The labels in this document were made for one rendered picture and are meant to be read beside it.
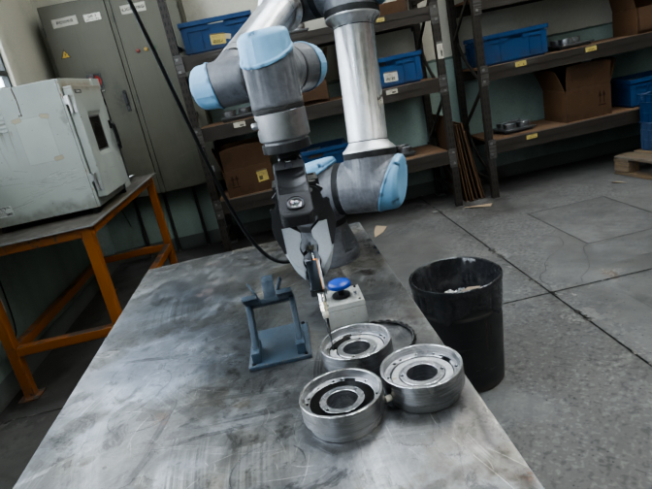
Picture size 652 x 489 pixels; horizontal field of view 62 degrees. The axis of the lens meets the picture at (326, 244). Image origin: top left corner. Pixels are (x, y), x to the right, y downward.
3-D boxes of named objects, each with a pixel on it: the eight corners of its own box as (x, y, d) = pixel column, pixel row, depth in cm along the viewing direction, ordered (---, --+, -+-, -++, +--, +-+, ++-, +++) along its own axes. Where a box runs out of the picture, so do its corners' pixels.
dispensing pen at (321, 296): (322, 348, 78) (299, 240, 83) (323, 351, 82) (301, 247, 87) (338, 344, 78) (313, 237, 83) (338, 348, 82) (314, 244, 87)
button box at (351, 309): (370, 322, 92) (364, 296, 91) (329, 332, 92) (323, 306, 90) (361, 304, 100) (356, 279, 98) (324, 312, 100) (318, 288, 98)
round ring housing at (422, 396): (429, 360, 77) (425, 335, 76) (484, 389, 68) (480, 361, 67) (369, 393, 73) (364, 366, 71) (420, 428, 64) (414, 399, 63)
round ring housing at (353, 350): (407, 369, 76) (403, 342, 75) (338, 393, 74) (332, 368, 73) (378, 339, 86) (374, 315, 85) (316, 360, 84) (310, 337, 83)
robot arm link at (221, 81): (265, -35, 120) (173, 68, 86) (310, -49, 116) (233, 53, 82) (283, 16, 127) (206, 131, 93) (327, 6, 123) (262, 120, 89)
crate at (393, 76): (411, 81, 443) (407, 52, 436) (425, 80, 407) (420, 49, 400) (349, 93, 440) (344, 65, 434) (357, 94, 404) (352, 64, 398)
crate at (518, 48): (526, 55, 447) (524, 27, 441) (549, 53, 411) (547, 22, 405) (466, 69, 445) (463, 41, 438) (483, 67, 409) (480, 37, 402)
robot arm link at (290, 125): (306, 107, 75) (247, 118, 74) (312, 140, 76) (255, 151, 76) (303, 104, 82) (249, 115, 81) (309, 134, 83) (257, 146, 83)
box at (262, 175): (286, 185, 416) (275, 137, 405) (223, 201, 410) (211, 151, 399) (280, 178, 454) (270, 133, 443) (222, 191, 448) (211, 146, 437)
